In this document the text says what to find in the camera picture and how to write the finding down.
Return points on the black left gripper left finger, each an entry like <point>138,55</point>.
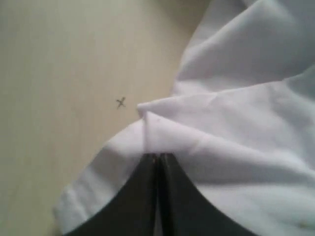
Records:
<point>132,211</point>

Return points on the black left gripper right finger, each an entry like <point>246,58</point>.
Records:
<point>184,211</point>

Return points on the white t-shirt red lettering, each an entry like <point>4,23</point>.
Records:
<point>240,120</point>

